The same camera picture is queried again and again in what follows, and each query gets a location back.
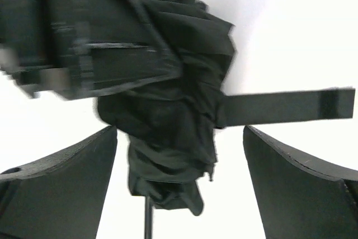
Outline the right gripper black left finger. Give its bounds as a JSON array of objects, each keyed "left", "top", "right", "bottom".
[{"left": 1, "top": 126, "right": 117, "bottom": 239}]

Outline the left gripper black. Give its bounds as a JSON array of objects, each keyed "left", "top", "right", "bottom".
[{"left": 1, "top": 0, "right": 182, "bottom": 100}]

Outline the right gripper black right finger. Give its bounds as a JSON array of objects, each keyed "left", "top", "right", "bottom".
[{"left": 243, "top": 126, "right": 357, "bottom": 239}]

